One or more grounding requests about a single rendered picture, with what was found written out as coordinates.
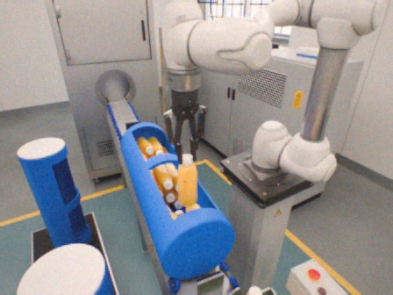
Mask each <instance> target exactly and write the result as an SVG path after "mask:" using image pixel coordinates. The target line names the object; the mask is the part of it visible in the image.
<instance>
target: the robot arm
mask: <svg viewBox="0 0 393 295"><path fill-rule="evenodd" d="M385 11H386V0H275V1H274V2H273V3H271V4H269V5H266V6H265V7H262V8H261V9H260V10H258V11H257V12H256V13H255V14H254V16H253V18H251V17H247V16H245V17H238V18H220V19H219V20H210V21H204V16H203V13H202V11H201V9H200V8H199V4H197V1H195V0H174V1H172V2H171V3H168V4H167V5H166V6H165V9H164V14H163V19H162V26H161V38H162V46H163V52H164V57H165V59H166V64H167V72H168V87H169V88H170V89H171V99H172V106H171V110H170V111H168V112H163V113H162V115H163V118H164V119H165V120H166V130H167V135H168V141H169V143H170V144H171V145H173V144H175V153H176V154H177V155H178V162H179V163H180V165H182V143H181V142H180V139H181V134H182V125H183V122H184V120H188V121H189V127H190V131H191V133H192V138H193V139H192V138H191V139H189V144H190V154H191V155H192V156H193V161H196V160H197V149H198V142H199V140H200V139H203V138H204V123H205V115H206V112H207V111H208V109H207V108H206V107H204V106H199V103H198V88H199V87H200V86H201V68H205V69H206V70H210V71H212V72H214V73H220V74H223V75H227V76H249V75H251V74H253V73H256V72H258V71H261V70H262V69H263V68H264V67H265V66H266V64H268V61H269V60H270V56H271V54H272V39H273V37H274V33H275V27H286V26H291V25H295V26H298V27H303V28H311V29H316V32H317V36H318V44H319V45H320V48H319V50H318V58H317V61H316V67H315V69H314V75H313V77H312V81H311V88H310V94H309V96H308V99H307V105H306V108H305V114H304V118H303V124H302V127H301V132H300V133H297V134H295V135H294V137H291V135H290V134H289V133H288V130H287V128H286V127H285V126H284V125H283V124H282V123H279V122H277V121H273V120H270V121H267V122H266V123H263V125H261V127H259V129H258V130H257V132H256V135H255V136H254V144H253V150H252V160H249V161H244V162H243V165H245V166H247V168H249V170H251V171H252V173H253V174H254V175H255V176H256V177H257V179H258V180H259V182H262V183H263V182H266V180H270V179H272V178H275V177H279V176H282V175H288V174H289V173H290V174H291V175H294V176H296V177H300V178H301V179H304V180H306V181H309V182H316V183H321V182H326V181H327V180H328V179H329V178H330V177H331V175H332V173H333V172H334V171H335V169H336V168H337V163H336V159H335V156H334V155H333V154H330V152H331V151H330V143H329V141H328V139H327V138H326V137H325V135H326V131H327V128H328V125H329V122H330V120H331V116H332V109H333V107H334V106H335V101H336V99H337V95H338V93H339V87H340V85H341V81H342V79H343V75H344V72H345V70H346V65H347V60H348V58H349V54H350V52H351V51H350V50H351V48H352V47H354V46H356V44H357V43H358V41H359V40H360V38H361V36H362V35H367V34H370V33H372V32H373V31H374V30H375V29H376V28H378V26H379V25H380V24H381V22H382V20H383V18H384V13H385ZM197 111H198V112H199V114H198V127H197V126H196V123H195V122H196V121H195V115H196V113H197ZM172 114H174V115H175V116H176V118H175V121H176V123H175V137H173V127H172V122H171V118H172Z"/></svg>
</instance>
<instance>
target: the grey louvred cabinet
mask: <svg viewBox="0 0 393 295"><path fill-rule="evenodd" d="M296 56H297V49H296V48H289V47H282V46H279V48H274V49H272V54H271V56H270V60H269V61H268V64H266V66H265V67H264V68H263V69H262V70H261V71H258V72H256V73H253V74H251V75H249V76H227V75H223V74H220V73H214V72H212V71H210V70H206V69H205V68H201V86H200V87H199V88H198V103H199V106H204V107H206V108H207V109H208V111H207V112H206V115H205V123H204V138H203V139H200V140H201V141H203V142H204V143H205V144H206V145H207V146H209V147H210V148H212V149H213V150H214V151H216V153H218V154H219V155H221V156H222V157H223V158H229V157H231V156H233V155H237V154H240V153H242V152H245V151H247V150H249V149H251V148H253V144H254V136H255V135H256V132H257V130H258V129H259V127H261V125H263V123H266V122H267V121H270V120H273V121H277V122H279V123H282V124H283V125H284V126H285V127H286V128H287V130H288V133H289V134H290V135H291V137H294V135H295V134H297V133H300V132H301V127H302V124H303V118H304V114H305V108H306V105H307V99H308V96H309V94H310V88H311V81H312V77H313V75H314V69H315V67H316V61H314V60H310V59H305V58H297V57H296ZM363 63H364V61H361V60H357V59H350V58H348V60H347V65H346V70H345V72H344V75H343V79H342V81H341V85H340V87H339V93H338V95H337V99H336V101H335V106H334V107H333V109H332V116H331V120H330V122H329V125H328V128H327V131H326V135H325V137H326V138H327V139H328V141H329V143H330V151H331V152H330V154H333V155H334V156H335V153H336V151H337V146H338V145H339V139H340V137H341V135H342V131H343V129H344V125H345V123H346V121H347V115H348V111H349V109H350V104H351V103H352V101H353V96H354V92H355V89H356V87H357V82H358V81H359V77H360V74H361V69H362V67H363ZM312 183H313V184H314V186H311V187H310V188H309V189H305V190H304V191H301V192H298V193H296V194H295V196H294V200H293V203H292V206H291V211H292V210H295V209H296V208H298V207H300V206H301V205H305V204H306V203H309V202H310V201H312V200H314V199H316V198H319V197H320V196H321V191H323V190H324V188H325V184H326V182H321V183H316V182H312Z"/></svg>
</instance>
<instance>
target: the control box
mask: <svg viewBox="0 0 393 295"><path fill-rule="evenodd" d="M311 269H314V270H317V271H318V272H319V273H320V279H318V280H315V279H313V278H311V277H309V270H311ZM329 283H330V284H329ZM329 285H330V286H329ZM285 287H286V288H287V289H288V291H289V292H290V293H291V295H322V294H319V292H318V288H320V287H324V289H325V290H326V294H325V295H348V294H347V293H346V292H345V291H344V290H342V288H341V287H340V285H339V284H338V283H336V281H335V280H333V278H331V276H329V274H327V272H326V271H325V270H324V269H323V268H322V267H321V266H320V265H319V264H318V263H317V262H316V261H315V260H314V259H311V260H310V261H307V262H306V263H302V264H300V265H297V266H296V267H295V268H291V269H290V274H289V277H288V282H287V284H286V286H285ZM331 287H333V288H331ZM335 290H336V291H335ZM338 293H339V294H338Z"/></svg>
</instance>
